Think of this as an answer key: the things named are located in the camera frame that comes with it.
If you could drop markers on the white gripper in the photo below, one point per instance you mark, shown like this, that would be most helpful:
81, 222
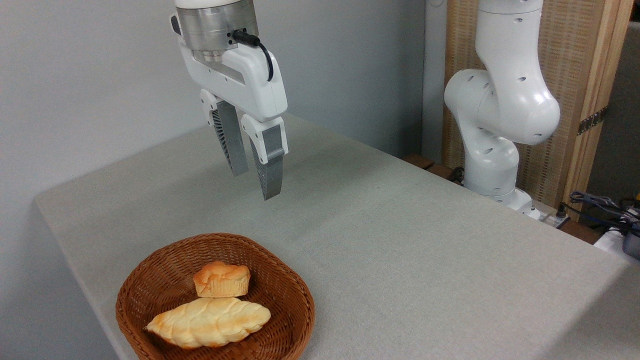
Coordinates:
250, 85

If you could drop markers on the small square bread roll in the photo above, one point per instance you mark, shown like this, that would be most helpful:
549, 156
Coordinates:
221, 280

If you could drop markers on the long braided bread loaf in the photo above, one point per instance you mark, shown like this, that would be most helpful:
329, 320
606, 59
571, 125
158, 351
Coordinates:
210, 322

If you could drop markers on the brown wicker basket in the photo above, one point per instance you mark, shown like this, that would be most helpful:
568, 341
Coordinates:
165, 270

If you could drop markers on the grey box device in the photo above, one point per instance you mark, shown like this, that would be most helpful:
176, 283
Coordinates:
632, 244

